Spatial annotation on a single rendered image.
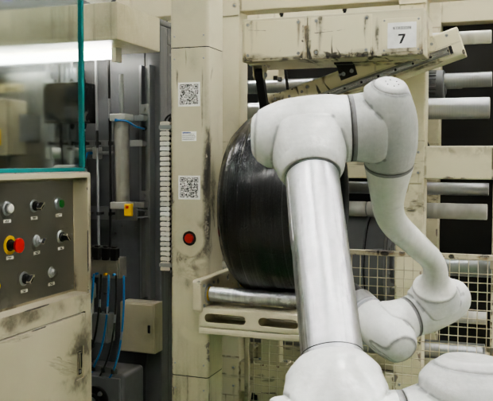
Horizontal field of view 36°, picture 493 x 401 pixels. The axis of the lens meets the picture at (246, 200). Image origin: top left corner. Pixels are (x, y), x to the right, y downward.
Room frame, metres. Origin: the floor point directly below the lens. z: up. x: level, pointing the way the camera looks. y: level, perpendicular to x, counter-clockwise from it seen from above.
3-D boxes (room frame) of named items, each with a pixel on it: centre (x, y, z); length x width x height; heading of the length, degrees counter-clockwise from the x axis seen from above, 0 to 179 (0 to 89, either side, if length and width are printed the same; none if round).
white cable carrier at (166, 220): (2.42, 0.25, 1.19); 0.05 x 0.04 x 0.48; 160
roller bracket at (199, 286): (2.41, 0.08, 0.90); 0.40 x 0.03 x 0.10; 160
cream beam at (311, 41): (2.58, -0.31, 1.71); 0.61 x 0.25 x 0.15; 70
